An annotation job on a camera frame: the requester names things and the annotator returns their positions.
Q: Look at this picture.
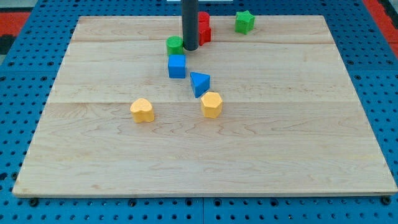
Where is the light wooden board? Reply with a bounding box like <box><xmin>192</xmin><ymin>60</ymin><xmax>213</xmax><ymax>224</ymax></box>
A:
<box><xmin>13</xmin><ymin>16</ymin><xmax>397</xmax><ymax>198</ymax></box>

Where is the blue cube block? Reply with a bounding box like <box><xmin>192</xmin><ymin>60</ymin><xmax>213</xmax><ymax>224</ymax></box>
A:
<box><xmin>168</xmin><ymin>55</ymin><xmax>186</xmax><ymax>78</ymax></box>

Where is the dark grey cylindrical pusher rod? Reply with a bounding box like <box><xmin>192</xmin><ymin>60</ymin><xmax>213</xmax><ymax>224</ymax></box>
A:
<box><xmin>181</xmin><ymin>0</ymin><xmax>199</xmax><ymax>51</ymax></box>

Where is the yellow heart block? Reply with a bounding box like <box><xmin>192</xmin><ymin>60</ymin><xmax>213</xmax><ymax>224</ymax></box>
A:
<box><xmin>130</xmin><ymin>98</ymin><xmax>155</xmax><ymax>123</ymax></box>

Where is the red star block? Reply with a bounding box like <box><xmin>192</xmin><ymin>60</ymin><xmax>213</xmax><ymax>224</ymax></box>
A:
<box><xmin>198</xmin><ymin>24</ymin><xmax>211</xmax><ymax>46</ymax></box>

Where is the blue triangle block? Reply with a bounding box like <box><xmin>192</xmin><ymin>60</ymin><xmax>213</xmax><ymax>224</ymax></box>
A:
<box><xmin>190</xmin><ymin>72</ymin><xmax>210</xmax><ymax>98</ymax></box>

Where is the red cylinder block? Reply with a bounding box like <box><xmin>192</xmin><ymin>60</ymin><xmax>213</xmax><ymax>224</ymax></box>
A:
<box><xmin>198</xmin><ymin>11</ymin><xmax>210</xmax><ymax>27</ymax></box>

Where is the green star block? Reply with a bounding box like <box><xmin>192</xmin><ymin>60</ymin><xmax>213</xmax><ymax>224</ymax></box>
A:
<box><xmin>234</xmin><ymin>11</ymin><xmax>255</xmax><ymax>35</ymax></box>

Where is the yellow hexagon block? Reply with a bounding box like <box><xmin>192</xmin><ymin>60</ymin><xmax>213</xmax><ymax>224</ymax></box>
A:
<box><xmin>200</xmin><ymin>91</ymin><xmax>223</xmax><ymax>118</ymax></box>

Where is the green cylinder block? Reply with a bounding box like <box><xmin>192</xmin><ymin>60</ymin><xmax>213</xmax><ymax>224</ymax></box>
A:
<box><xmin>165</xmin><ymin>35</ymin><xmax>184</xmax><ymax>55</ymax></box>

